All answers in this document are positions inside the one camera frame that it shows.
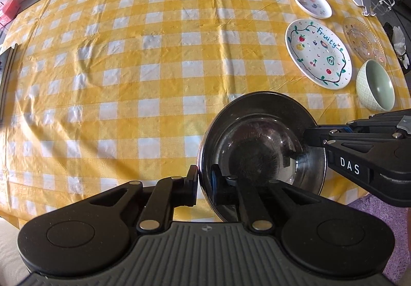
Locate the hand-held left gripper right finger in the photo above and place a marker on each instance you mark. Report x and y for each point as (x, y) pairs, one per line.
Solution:
(218, 191)

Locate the yellow checked tablecloth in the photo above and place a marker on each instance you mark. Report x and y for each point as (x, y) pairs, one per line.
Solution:
(128, 80)

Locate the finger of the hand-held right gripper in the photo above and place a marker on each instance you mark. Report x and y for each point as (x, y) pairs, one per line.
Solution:
(318, 136)
(382, 120)

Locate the black bag waste basket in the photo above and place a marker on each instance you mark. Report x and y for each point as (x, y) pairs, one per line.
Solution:
(399, 45)

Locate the large white fruit-print plate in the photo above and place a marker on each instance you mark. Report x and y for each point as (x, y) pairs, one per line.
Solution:
(316, 53)

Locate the clear glass plate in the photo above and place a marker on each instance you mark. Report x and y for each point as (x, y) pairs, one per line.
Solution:
(362, 39)

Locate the pale green ceramic bowl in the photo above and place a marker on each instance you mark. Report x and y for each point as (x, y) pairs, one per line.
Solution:
(380, 85)

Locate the stainless steel bowl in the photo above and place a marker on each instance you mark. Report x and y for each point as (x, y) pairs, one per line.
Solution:
(257, 144)

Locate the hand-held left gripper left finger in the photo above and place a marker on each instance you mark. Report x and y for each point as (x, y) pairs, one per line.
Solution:
(191, 189)

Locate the pink box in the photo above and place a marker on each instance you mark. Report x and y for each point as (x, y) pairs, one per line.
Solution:
(8, 11)

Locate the small white printed plate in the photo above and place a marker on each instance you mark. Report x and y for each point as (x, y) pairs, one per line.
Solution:
(311, 2)

